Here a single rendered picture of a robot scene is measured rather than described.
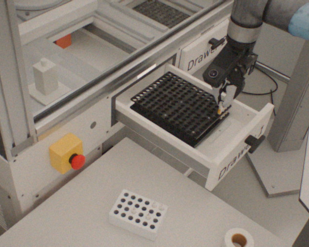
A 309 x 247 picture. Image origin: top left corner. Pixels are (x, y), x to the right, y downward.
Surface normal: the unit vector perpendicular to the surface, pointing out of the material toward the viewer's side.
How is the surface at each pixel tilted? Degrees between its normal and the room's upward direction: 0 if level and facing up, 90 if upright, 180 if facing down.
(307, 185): 0
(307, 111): 90
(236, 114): 90
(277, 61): 90
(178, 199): 0
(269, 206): 0
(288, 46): 90
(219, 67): 30
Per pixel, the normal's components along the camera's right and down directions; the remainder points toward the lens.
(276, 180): 0.10, -0.67
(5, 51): 0.78, 0.49
